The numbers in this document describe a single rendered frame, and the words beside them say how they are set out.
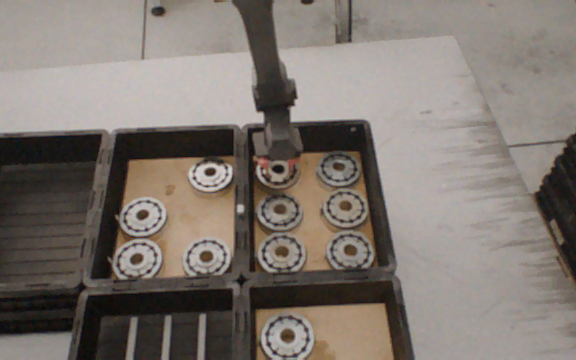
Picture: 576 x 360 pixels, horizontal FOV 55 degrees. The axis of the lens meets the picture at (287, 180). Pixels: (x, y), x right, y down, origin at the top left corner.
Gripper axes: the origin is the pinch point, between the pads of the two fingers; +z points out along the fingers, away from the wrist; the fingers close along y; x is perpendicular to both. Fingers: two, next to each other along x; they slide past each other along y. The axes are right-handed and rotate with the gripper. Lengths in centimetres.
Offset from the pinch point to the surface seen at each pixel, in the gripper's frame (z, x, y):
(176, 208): 4.1, -4.7, -24.3
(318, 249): 4.1, -20.7, 5.4
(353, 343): 4.1, -42.2, 7.8
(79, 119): 17, 41, -52
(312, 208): 4.0, -10.1, 6.2
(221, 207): 4.1, -6.2, -14.2
